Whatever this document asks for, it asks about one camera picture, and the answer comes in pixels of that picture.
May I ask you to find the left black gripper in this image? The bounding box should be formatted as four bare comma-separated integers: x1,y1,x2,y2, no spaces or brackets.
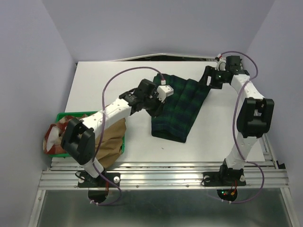
143,92,167,119

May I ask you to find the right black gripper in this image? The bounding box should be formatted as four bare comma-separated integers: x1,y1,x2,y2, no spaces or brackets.
196,65,227,89

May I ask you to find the dark green plaid skirt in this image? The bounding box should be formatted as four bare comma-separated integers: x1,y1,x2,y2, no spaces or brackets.
151,74,210,143

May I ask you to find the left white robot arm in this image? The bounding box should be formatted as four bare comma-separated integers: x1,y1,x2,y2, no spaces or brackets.
61,79,174,186

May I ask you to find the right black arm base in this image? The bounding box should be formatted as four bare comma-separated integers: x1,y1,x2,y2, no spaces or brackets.
202,172,246,187

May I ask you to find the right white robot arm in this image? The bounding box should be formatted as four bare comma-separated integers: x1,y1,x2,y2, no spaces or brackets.
199,52,275,187

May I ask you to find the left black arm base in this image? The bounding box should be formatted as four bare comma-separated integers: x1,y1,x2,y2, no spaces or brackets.
75,171,121,188

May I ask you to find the tan brown skirt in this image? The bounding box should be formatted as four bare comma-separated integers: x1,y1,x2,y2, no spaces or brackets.
96,118,126,168

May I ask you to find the green plastic tray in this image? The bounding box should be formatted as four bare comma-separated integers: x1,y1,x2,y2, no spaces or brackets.
43,112,126,163

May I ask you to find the red white plaid skirt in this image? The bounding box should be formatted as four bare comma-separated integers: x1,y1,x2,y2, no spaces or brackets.
43,112,94,157

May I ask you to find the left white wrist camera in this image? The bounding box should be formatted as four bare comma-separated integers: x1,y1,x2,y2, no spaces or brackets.
157,80,174,103

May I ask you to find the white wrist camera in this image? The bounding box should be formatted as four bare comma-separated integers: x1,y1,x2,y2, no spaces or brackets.
215,54,226,71
157,80,174,103

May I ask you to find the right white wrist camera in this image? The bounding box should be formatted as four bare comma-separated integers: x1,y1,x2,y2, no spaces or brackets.
215,54,226,71

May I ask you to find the aluminium frame rail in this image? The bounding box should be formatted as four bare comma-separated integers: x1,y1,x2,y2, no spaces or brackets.
38,143,289,190

